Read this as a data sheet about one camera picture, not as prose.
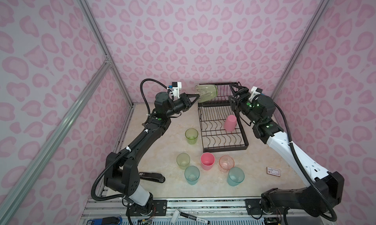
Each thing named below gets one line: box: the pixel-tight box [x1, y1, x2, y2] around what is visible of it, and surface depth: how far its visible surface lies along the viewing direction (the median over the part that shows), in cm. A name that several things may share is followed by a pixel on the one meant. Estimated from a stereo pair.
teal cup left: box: [184, 165, 201, 185], surface depth 78 cm
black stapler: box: [139, 172, 166, 183], surface depth 83 cm
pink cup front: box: [200, 152, 216, 171], surface depth 84 cm
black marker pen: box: [170, 209, 211, 225], surface depth 71 cm
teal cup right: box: [227, 166, 245, 187], surface depth 78 cm
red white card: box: [266, 166, 281, 178], surface depth 86 cm
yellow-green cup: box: [176, 152, 191, 170], surface depth 84 cm
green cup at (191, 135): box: [185, 128, 199, 145], surface depth 95 cm
